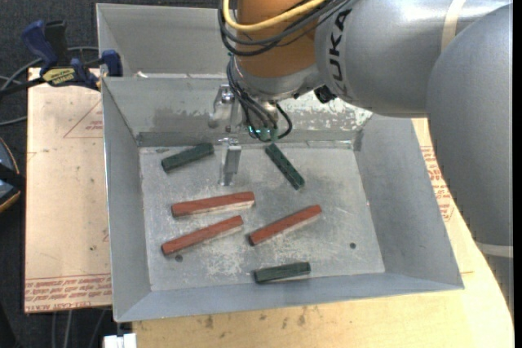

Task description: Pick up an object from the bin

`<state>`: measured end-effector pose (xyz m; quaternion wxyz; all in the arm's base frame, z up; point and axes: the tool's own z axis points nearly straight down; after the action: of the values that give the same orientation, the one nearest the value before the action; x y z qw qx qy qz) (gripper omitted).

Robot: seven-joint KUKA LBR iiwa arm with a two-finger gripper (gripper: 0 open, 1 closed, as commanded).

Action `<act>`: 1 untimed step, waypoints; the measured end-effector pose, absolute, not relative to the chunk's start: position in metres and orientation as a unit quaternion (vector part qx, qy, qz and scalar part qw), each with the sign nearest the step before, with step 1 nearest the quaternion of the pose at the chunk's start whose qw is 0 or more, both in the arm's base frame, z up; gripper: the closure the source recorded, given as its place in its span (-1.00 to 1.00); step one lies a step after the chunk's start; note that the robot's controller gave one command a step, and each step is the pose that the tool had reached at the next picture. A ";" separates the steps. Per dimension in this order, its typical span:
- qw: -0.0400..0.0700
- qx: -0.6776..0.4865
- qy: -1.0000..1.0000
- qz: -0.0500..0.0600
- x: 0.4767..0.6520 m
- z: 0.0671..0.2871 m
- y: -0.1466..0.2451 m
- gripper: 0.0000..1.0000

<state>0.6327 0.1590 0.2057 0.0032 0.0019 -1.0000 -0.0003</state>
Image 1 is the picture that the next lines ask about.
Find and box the grey metal bin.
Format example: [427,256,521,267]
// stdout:
[95,2,465,324]

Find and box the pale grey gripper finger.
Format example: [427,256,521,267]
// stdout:
[226,145,243,176]
[219,137,236,187]

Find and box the dark green flat block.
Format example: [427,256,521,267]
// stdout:
[264,143,307,192]
[252,262,312,285]
[161,142,215,174]

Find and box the red-brown flat block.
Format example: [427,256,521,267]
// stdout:
[161,214,245,258]
[248,205,323,247]
[170,191,256,219]

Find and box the brown cardboard board, red print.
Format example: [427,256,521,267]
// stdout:
[24,67,476,315]

